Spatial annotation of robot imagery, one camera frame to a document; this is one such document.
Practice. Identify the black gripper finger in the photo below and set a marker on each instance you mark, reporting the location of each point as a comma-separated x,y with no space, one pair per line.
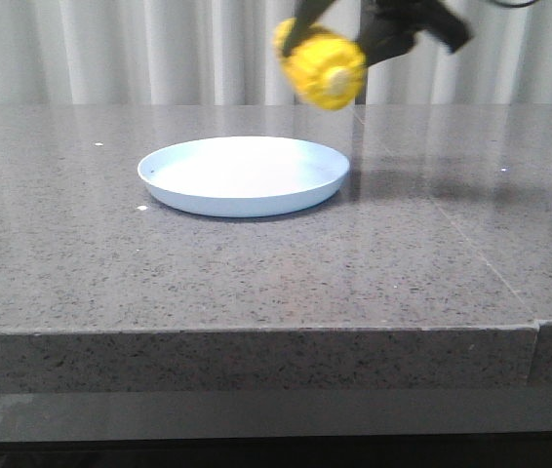
392,32
307,13

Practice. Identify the yellow toy corn cob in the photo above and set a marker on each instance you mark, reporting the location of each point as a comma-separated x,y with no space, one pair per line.
326,69

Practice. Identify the light blue round plate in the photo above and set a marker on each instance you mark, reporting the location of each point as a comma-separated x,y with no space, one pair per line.
244,176

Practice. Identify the white pleated curtain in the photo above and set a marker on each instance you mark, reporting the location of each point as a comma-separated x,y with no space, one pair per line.
220,53

